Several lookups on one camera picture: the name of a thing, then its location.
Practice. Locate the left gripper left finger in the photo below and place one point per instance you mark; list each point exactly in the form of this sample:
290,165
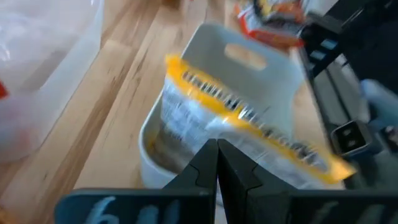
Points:
186,202

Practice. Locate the yellow Maruchan noodle pack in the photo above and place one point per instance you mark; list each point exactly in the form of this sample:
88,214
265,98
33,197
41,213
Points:
199,121

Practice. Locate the black power inlet socket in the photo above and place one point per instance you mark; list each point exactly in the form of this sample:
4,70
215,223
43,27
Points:
351,138

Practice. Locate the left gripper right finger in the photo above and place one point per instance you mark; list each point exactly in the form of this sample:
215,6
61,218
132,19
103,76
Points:
264,202

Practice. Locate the grey plastic bin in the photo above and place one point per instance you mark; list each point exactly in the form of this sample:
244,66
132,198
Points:
280,87

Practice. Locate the clear plastic bin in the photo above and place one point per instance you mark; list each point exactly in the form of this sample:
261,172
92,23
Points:
62,46

